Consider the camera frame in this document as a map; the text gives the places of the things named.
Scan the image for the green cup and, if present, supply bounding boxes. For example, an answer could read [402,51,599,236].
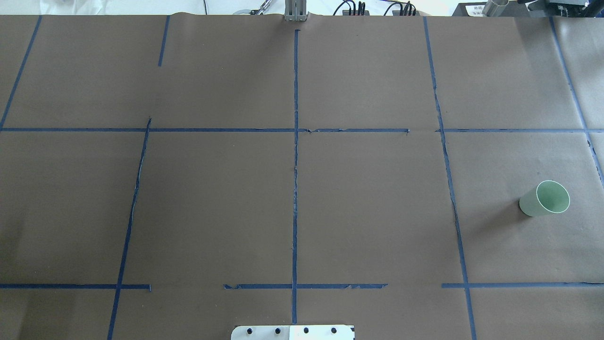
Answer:
[519,180,571,217]

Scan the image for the small metal cup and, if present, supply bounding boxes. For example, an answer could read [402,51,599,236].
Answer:
[482,0,509,17]

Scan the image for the aluminium frame post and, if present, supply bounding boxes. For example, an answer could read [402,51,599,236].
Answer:
[284,0,308,22]

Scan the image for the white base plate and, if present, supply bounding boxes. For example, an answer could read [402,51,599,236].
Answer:
[231,324,356,340]

